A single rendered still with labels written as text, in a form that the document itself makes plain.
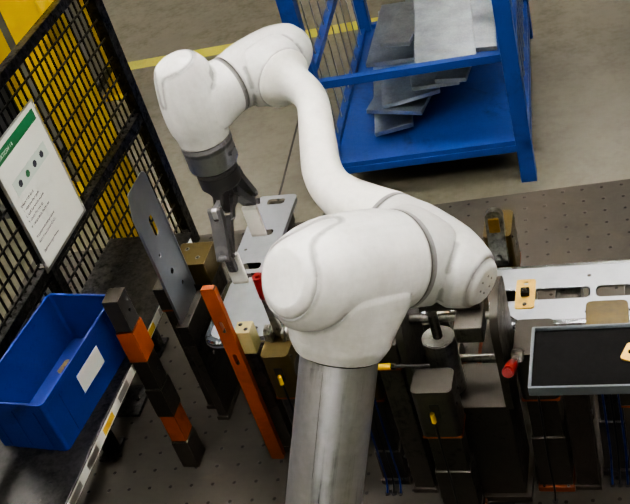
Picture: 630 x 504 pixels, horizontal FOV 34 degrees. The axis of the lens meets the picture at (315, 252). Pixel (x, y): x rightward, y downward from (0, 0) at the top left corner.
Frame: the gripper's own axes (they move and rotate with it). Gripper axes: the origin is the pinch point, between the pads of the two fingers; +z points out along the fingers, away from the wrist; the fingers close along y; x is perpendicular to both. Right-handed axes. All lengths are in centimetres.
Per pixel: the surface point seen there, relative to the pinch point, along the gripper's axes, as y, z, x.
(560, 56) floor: 284, 126, -35
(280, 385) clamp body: -6.3, 28.8, 0.6
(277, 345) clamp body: -3.1, 20.9, -0.3
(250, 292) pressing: 19.0, 26.1, 13.0
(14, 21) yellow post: 57, -28, 65
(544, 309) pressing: 9, 26, -51
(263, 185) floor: 204, 126, 88
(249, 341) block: -0.6, 22.0, 6.6
